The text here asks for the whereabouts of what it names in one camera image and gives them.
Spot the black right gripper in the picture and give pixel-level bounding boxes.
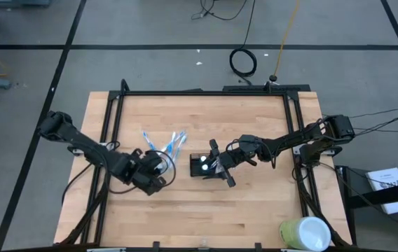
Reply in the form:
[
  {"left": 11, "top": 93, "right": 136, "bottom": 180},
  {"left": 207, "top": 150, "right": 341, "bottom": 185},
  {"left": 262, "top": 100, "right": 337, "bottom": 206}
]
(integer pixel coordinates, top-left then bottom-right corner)
[{"left": 198, "top": 139, "right": 259, "bottom": 188}]

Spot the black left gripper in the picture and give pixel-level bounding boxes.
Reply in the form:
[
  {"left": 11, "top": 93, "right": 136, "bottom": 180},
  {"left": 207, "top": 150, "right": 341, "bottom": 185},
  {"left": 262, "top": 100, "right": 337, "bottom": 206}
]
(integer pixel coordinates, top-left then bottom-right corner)
[{"left": 127, "top": 150, "right": 167, "bottom": 197}]

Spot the blue white toothbrush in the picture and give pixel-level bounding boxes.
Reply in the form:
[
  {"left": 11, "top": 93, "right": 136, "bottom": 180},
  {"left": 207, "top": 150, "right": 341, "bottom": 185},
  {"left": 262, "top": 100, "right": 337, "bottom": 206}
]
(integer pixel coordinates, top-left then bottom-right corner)
[
  {"left": 142, "top": 131, "right": 156, "bottom": 151},
  {"left": 165, "top": 132, "right": 178, "bottom": 155},
  {"left": 174, "top": 134, "right": 188, "bottom": 162},
  {"left": 170, "top": 131, "right": 185, "bottom": 159}
]

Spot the green disinfecting wipes canister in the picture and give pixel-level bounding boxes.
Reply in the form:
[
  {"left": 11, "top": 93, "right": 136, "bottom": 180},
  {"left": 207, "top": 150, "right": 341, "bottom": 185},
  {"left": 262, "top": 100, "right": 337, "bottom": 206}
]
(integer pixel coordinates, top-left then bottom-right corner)
[{"left": 278, "top": 216, "right": 332, "bottom": 252}]

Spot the black side table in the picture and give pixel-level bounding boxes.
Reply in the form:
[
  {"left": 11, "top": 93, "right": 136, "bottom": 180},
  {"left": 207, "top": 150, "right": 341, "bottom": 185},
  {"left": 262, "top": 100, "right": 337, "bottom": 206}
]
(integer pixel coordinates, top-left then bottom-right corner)
[{"left": 334, "top": 164, "right": 398, "bottom": 252}]

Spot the white booklet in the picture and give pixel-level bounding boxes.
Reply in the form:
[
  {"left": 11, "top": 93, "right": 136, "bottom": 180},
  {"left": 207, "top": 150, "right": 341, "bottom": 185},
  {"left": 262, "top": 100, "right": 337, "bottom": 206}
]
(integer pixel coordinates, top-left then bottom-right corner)
[{"left": 364, "top": 167, "right": 398, "bottom": 215}]

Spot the black wire caddy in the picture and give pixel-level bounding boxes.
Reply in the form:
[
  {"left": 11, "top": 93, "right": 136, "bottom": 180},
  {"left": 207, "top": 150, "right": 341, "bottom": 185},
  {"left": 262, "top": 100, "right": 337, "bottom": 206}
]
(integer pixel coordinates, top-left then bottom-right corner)
[{"left": 188, "top": 152, "right": 221, "bottom": 179}]

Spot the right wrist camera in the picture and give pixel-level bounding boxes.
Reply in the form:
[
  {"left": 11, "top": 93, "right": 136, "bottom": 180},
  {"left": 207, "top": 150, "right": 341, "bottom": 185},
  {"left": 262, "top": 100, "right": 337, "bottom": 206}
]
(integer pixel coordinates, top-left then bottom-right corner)
[{"left": 237, "top": 134, "right": 260, "bottom": 151}]

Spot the black aluminium table frame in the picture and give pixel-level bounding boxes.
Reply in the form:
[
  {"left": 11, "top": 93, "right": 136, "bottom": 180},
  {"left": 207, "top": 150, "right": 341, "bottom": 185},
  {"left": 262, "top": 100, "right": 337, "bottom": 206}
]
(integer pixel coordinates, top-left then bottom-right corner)
[{"left": 55, "top": 78, "right": 354, "bottom": 252}]

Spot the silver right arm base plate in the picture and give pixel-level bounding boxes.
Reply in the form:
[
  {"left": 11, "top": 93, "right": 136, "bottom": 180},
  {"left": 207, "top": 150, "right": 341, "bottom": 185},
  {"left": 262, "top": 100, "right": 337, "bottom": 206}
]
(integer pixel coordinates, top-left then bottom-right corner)
[{"left": 291, "top": 145, "right": 343, "bottom": 158}]

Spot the silver aluminium bracket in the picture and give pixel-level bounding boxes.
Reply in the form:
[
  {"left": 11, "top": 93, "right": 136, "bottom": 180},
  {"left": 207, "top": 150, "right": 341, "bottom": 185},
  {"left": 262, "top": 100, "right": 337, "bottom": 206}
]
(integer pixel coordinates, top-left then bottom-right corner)
[{"left": 86, "top": 247, "right": 127, "bottom": 252}]

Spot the coiled black floor cable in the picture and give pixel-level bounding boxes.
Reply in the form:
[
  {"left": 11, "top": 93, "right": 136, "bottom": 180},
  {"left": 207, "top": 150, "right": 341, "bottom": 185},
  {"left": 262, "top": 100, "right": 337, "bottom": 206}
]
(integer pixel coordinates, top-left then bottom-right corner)
[{"left": 228, "top": 0, "right": 258, "bottom": 78}]

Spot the yellow hanging cable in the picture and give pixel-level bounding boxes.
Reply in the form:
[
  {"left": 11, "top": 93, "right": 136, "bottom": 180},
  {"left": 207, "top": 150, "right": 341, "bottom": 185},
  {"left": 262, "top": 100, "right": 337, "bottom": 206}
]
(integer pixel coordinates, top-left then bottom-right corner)
[{"left": 271, "top": 0, "right": 301, "bottom": 83}]

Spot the loose black floor cable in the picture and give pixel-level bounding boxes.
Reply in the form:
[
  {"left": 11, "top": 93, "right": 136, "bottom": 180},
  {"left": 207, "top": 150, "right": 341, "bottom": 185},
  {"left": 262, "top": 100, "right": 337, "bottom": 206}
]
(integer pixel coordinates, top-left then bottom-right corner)
[{"left": 191, "top": 0, "right": 249, "bottom": 21}]

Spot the black power cable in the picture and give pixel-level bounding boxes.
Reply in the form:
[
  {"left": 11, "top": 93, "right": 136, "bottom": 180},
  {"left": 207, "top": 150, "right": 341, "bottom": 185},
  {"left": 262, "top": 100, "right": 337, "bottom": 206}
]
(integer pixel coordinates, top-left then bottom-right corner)
[{"left": 345, "top": 104, "right": 398, "bottom": 120}]

